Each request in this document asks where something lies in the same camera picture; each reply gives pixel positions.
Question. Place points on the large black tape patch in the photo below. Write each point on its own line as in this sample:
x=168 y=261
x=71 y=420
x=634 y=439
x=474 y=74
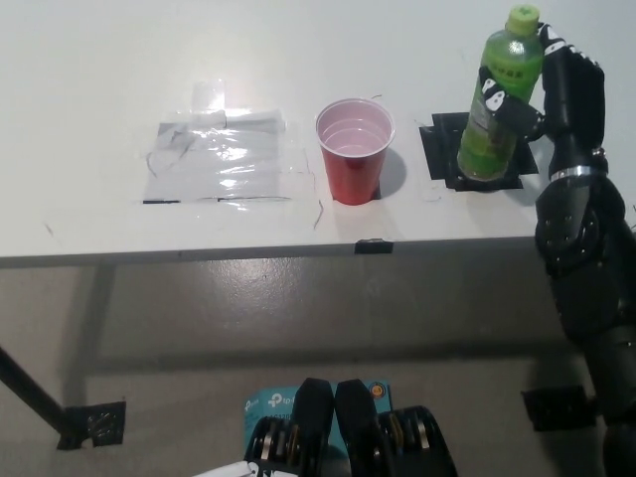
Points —
x=439 y=149

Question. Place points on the green tea plastic bottle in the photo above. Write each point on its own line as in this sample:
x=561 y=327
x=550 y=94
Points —
x=489 y=149

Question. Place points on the teal tp-link box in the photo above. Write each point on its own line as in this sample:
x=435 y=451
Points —
x=270 y=400

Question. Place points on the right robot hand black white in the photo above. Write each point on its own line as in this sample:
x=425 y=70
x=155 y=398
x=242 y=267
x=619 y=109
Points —
x=576 y=109

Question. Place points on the black metal table leg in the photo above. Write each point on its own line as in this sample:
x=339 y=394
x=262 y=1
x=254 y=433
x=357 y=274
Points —
x=30 y=392

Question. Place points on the black robot torso blocks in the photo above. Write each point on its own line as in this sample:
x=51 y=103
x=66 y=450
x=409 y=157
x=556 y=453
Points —
x=358 y=427

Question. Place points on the red plastic cup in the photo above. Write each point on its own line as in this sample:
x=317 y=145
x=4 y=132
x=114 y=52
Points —
x=354 y=164

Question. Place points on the clear tape strip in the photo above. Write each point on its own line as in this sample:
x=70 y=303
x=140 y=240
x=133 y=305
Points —
x=209 y=97

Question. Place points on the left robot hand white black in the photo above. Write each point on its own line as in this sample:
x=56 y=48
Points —
x=233 y=469

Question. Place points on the clear taped plastic sheet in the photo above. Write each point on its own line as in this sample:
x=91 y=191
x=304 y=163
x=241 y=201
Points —
x=218 y=164

